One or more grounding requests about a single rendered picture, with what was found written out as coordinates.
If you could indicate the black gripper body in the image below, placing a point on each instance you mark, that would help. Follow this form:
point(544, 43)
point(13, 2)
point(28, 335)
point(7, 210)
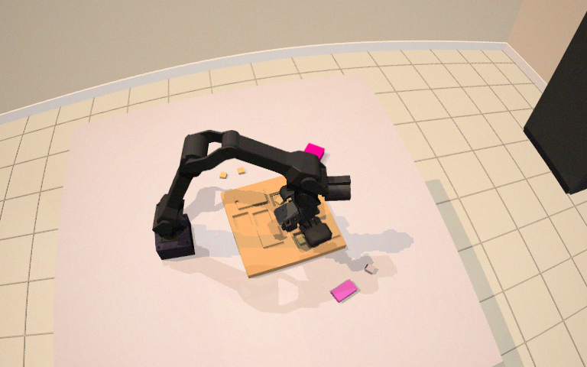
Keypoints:
point(317, 232)

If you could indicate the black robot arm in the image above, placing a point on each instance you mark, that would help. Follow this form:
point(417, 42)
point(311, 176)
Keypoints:
point(306, 175)

